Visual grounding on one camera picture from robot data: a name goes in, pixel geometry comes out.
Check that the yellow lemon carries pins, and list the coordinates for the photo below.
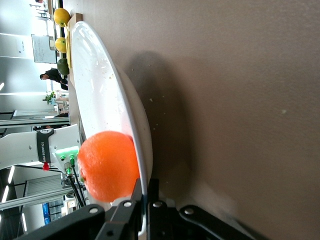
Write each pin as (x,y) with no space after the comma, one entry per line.
(61,17)
(60,45)

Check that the wooden cutting board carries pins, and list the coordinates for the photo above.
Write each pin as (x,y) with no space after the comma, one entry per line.
(75,18)

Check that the person in dark clothes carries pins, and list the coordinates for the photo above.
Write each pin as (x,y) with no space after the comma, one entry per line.
(53,75)

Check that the white round plate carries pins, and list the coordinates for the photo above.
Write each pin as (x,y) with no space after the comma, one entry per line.
(100,87)

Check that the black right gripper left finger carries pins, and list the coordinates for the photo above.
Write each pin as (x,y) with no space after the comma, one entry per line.
(125,217)

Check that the potted green plant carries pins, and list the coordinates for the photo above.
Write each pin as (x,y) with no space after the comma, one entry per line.
(49,97)

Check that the yellow plastic knife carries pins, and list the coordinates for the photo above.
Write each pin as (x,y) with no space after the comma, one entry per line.
(68,50)

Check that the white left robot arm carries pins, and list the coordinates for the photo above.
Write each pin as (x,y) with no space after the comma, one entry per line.
(20,147)

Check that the whiteboard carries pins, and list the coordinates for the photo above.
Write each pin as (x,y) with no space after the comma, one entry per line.
(43,48)

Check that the orange fruit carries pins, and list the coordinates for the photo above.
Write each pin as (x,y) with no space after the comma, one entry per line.
(107,165)

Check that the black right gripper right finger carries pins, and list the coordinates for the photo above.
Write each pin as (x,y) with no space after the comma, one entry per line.
(157,217)

